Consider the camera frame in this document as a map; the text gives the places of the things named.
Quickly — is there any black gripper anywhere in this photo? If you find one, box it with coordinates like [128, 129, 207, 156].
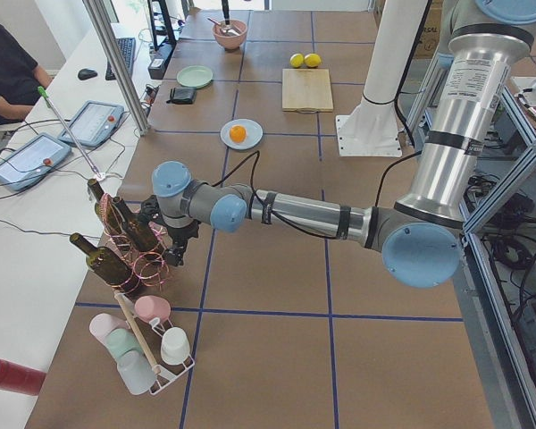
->
[138, 195, 199, 266]

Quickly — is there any orange fruit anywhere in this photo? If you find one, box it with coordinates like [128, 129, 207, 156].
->
[229, 124, 247, 144]

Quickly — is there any light blue plate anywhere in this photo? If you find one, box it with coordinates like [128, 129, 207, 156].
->
[220, 119, 264, 150]

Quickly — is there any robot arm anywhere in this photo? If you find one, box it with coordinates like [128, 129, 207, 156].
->
[139, 1, 536, 288]
[221, 0, 230, 25]

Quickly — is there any light green plate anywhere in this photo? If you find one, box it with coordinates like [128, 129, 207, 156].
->
[176, 65, 214, 88]

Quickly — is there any dark green wine bottle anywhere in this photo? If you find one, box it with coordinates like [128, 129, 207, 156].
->
[112, 197, 160, 253]

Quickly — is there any pink cup on rack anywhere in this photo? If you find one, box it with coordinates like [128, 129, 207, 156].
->
[134, 295, 171, 323]

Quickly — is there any white cup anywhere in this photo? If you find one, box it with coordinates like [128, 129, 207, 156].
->
[161, 327, 190, 365]

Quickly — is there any pale pink cup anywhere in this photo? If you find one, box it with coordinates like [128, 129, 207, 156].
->
[89, 313, 130, 346]

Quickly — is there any pale green cup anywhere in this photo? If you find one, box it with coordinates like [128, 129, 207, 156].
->
[105, 328, 140, 361]

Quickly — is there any grey folded cloth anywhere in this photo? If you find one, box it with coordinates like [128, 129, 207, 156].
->
[166, 87, 197, 105]

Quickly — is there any light grey cup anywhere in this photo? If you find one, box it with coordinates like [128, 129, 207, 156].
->
[116, 350, 156, 395]

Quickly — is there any far teach pendant tablet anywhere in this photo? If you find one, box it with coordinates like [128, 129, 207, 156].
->
[68, 100, 125, 148]

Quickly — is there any teach pendant tablet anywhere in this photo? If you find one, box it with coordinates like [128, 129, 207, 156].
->
[0, 133, 71, 191]
[68, 100, 125, 148]

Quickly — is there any near teach pendant tablet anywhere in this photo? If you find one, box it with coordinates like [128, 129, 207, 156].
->
[0, 133, 71, 191]

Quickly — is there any black computer mouse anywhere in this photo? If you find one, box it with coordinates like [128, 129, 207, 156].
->
[77, 68, 98, 80]

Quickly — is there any bamboo cutting board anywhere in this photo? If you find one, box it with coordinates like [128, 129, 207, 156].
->
[281, 69, 334, 112]

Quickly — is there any black keyboard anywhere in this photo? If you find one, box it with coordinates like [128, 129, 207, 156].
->
[105, 37, 137, 82]

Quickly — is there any green tipped metal rod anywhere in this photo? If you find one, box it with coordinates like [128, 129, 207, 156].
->
[38, 86, 106, 181]

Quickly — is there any pink bowl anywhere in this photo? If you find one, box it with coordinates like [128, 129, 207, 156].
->
[212, 20, 247, 50]

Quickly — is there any upper yellow lemon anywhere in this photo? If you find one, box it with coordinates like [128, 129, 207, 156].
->
[289, 53, 305, 69]

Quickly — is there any yellow lemon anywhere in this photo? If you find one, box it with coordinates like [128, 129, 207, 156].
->
[304, 53, 322, 68]
[289, 53, 305, 69]

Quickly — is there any metal scoop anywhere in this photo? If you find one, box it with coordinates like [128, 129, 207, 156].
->
[208, 18, 247, 37]

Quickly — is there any lower yellow lemon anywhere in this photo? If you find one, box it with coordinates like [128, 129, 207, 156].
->
[304, 53, 322, 68]

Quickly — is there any red cardboard tube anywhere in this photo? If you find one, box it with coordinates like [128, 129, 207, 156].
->
[0, 359, 46, 396]

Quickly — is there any person in black shirt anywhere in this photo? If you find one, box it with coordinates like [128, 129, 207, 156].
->
[0, 24, 53, 125]

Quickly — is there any copper wire bottle rack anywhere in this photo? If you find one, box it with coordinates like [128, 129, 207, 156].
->
[103, 193, 171, 292]

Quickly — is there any white wire cup rack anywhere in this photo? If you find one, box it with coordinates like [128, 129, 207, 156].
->
[114, 293, 195, 396]

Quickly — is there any wooden rack handle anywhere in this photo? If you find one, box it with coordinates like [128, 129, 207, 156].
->
[114, 293, 161, 374]

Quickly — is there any aluminium frame post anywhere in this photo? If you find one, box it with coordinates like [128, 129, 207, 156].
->
[82, 0, 150, 136]

